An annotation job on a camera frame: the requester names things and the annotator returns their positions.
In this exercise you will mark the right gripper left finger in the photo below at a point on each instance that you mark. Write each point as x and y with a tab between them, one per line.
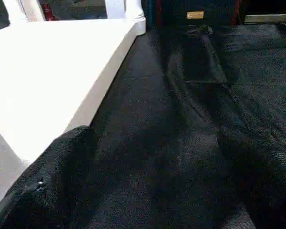
45	190

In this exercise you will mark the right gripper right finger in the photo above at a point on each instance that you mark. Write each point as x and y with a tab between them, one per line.
264	186

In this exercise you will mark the white plastic table top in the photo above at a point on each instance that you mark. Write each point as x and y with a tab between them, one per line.
50	71

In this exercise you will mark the white plastic table leg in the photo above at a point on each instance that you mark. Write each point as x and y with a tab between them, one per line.
134	9
14	10

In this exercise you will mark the black glossy mat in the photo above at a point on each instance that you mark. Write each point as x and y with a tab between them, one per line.
169	119

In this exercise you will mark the red packet in cabinet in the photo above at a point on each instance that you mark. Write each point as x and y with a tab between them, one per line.
47	12

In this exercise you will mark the white cabinet with glass doors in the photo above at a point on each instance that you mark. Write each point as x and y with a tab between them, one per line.
34	9

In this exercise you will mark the small gold label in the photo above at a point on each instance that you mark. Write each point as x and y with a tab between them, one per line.
195	14

